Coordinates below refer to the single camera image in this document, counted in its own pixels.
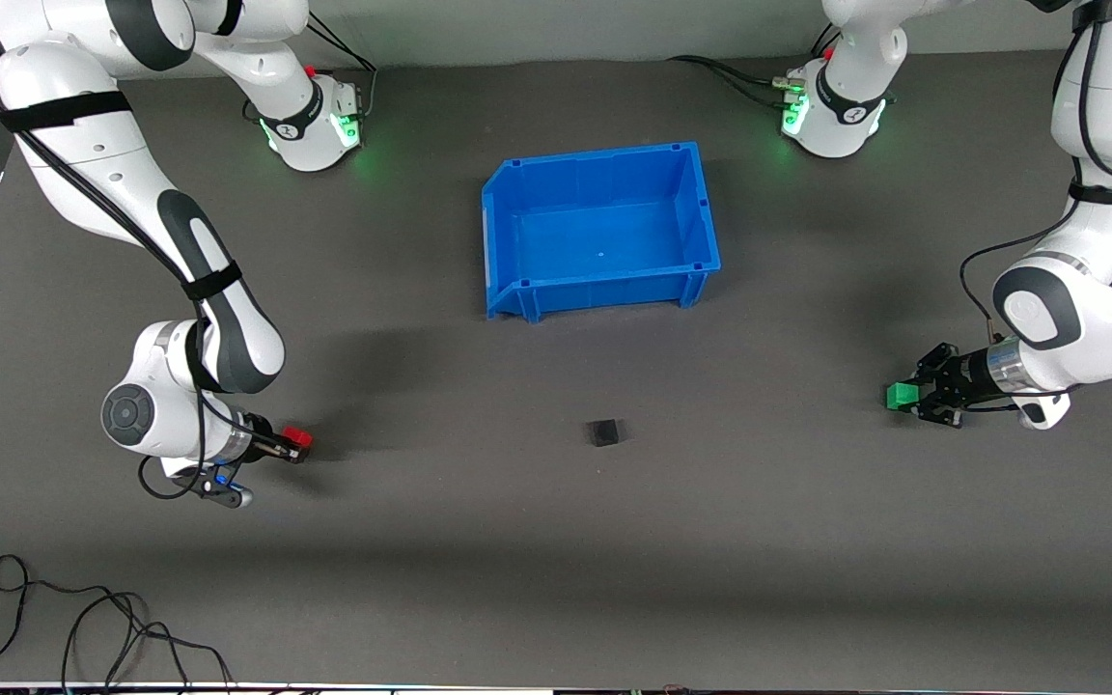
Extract dark grey table mat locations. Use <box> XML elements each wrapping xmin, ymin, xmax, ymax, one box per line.
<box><xmin>0</xmin><ymin>43</ymin><xmax>1112</xmax><ymax>688</ymax></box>

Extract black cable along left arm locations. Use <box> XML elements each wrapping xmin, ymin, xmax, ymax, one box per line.
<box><xmin>959</xmin><ymin>0</ymin><xmax>1112</xmax><ymax>334</ymax></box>

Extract black cables at right base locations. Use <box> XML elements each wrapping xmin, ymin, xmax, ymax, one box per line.
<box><xmin>305</xmin><ymin>14</ymin><xmax>379</xmax><ymax>122</ymax></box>

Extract black cables at base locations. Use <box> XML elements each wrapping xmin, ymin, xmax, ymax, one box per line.
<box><xmin>667</xmin><ymin>53</ymin><xmax>808</xmax><ymax>109</ymax></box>
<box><xmin>305</xmin><ymin>14</ymin><xmax>379</xmax><ymax>122</ymax></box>

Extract black cable along right arm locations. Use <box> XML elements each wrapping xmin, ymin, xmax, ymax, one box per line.
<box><xmin>0</xmin><ymin>63</ymin><xmax>263</xmax><ymax>501</ymax></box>

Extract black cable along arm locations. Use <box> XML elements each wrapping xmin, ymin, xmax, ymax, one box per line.
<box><xmin>0</xmin><ymin>63</ymin><xmax>263</xmax><ymax>501</ymax></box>
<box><xmin>959</xmin><ymin>0</ymin><xmax>1112</xmax><ymax>334</ymax></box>

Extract black cables at left base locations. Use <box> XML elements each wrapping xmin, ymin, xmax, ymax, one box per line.
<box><xmin>667</xmin><ymin>53</ymin><xmax>808</xmax><ymax>109</ymax></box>

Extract blue plastic storage bin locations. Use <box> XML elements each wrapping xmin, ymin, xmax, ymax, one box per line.
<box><xmin>481</xmin><ymin>142</ymin><xmax>722</xmax><ymax>323</ymax></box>

